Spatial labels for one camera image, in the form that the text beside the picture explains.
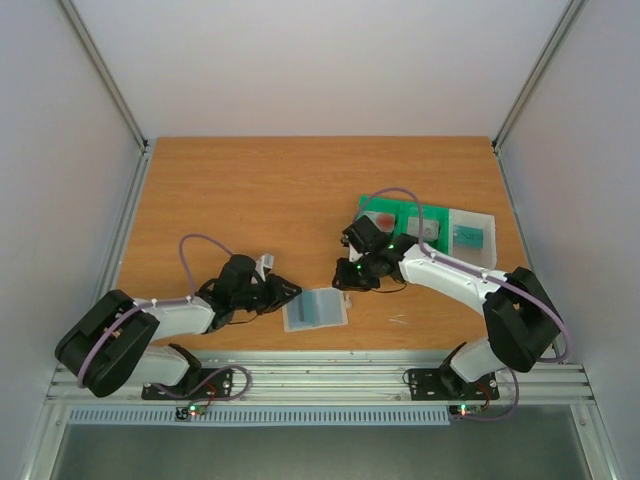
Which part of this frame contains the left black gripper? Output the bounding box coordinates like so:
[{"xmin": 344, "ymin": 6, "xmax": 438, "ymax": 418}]
[{"xmin": 234, "ymin": 274, "xmax": 303, "ymax": 315}]

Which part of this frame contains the teal card dark stripe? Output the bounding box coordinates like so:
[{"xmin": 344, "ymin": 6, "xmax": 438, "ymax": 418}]
[{"xmin": 288, "ymin": 291, "xmax": 319, "ymax": 329}]

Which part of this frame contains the translucent grey card holder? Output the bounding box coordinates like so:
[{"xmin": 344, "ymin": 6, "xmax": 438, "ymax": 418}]
[{"xmin": 283, "ymin": 288, "xmax": 348, "ymax": 333}]

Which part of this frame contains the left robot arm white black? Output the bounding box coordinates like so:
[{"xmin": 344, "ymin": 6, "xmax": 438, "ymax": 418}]
[{"xmin": 54, "ymin": 254, "xmax": 302, "ymax": 399}]

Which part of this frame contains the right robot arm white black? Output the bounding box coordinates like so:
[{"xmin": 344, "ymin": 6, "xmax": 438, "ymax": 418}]
[{"xmin": 332, "ymin": 216, "xmax": 566, "ymax": 400}]

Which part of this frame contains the card with red circles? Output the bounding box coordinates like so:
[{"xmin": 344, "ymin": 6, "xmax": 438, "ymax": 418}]
[{"xmin": 366, "ymin": 211, "xmax": 396, "ymax": 233}]

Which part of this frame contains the grey patterned card in bin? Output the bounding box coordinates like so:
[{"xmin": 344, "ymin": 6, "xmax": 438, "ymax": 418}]
[{"xmin": 406, "ymin": 217, "xmax": 440, "ymax": 242}]

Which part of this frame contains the teal VIP card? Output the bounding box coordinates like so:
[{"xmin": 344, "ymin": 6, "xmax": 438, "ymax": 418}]
[{"xmin": 453, "ymin": 225, "xmax": 484, "ymax": 250}]

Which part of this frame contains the green left bin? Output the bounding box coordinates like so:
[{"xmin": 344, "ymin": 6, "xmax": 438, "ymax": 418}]
[{"xmin": 342, "ymin": 197, "xmax": 401, "ymax": 255}]

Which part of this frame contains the green bin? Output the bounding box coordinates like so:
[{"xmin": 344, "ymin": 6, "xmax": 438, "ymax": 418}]
[
  {"xmin": 342, "ymin": 197, "xmax": 401, "ymax": 255},
  {"xmin": 395, "ymin": 202, "xmax": 451, "ymax": 254}
]

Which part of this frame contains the green middle bin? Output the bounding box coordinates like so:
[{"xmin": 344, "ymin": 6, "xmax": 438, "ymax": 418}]
[{"xmin": 395, "ymin": 202, "xmax": 451, "ymax": 254}]

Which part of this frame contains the white right bin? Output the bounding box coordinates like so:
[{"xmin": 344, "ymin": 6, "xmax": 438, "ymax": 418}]
[{"xmin": 449, "ymin": 209, "xmax": 497, "ymax": 269}]

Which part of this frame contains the left small circuit board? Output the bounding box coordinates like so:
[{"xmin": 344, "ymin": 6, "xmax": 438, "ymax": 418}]
[{"xmin": 174, "ymin": 405, "xmax": 208, "ymax": 421}]

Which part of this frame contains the small circuit board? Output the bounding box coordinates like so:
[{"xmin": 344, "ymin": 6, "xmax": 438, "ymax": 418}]
[
  {"xmin": 174, "ymin": 405, "xmax": 208, "ymax": 421},
  {"xmin": 449, "ymin": 404, "xmax": 487, "ymax": 419}
]

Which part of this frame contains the right small circuit board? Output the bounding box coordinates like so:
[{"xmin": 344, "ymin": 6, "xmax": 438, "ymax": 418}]
[{"xmin": 449, "ymin": 404, "xmax": 487, "ymax": 419}]

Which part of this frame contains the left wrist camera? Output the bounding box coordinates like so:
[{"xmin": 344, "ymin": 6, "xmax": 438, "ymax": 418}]
[{"xmin": 256, "ymin": 253, "xmax": 274, "ymax": 281}]

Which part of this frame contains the aluminium front rail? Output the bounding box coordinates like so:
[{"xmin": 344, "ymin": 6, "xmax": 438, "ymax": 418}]
[{"xmin": 45, "ymin": 349, "xmax": 596, "ymax": 405}]

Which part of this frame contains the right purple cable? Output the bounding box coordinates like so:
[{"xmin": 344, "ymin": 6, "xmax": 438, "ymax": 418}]
[{"xmin": 351, "ymin": 187, "xmax": 574, "ymax": 424}]

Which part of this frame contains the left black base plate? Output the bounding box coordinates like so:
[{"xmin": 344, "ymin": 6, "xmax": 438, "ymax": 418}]
[{"xmin": 141, "ymin": 367, "xmax": 233, "ymax": 401}]

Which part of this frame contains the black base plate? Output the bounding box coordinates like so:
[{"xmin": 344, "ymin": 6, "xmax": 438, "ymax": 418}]
[
  {"xmin": 402, "ymin": 368, "xmax": 500, "ymax": 402},
  {"xmin": 141, "ymin": 367, "xmax": 233, "ymax": 401}
]

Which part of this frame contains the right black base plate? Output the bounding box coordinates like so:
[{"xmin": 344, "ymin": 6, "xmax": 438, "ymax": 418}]
[{"xmin": 402, "ymin": 368, "xmax": 500, "ymax": 402}]

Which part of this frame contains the grey slotted cable duct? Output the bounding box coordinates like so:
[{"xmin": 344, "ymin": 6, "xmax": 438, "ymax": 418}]
[{"xmin": 67, "ymin": 405, "xmax": 450, "ymax": 427}]

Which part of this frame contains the left aluminium frame post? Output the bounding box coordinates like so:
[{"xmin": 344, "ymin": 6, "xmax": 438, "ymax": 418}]
[{"xmin": 55, "ymin": 0, "xmax": 149, "ymax": 151}]

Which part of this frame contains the aluminium frame post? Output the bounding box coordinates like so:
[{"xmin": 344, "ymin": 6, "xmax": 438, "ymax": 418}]
[
  {"xmin": 55, "ymin": 0, "xmax": 149, "ymax": 151},
  {"xmin": 491, "ymin": 0, "xmax": 588, "ymax": 151}
]

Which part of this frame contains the right aluminium frame post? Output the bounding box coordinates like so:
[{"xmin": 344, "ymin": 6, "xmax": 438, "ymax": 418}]
[{"xmin": 491, "ymin": 0, "xmax": 588, "ymax": 151}]

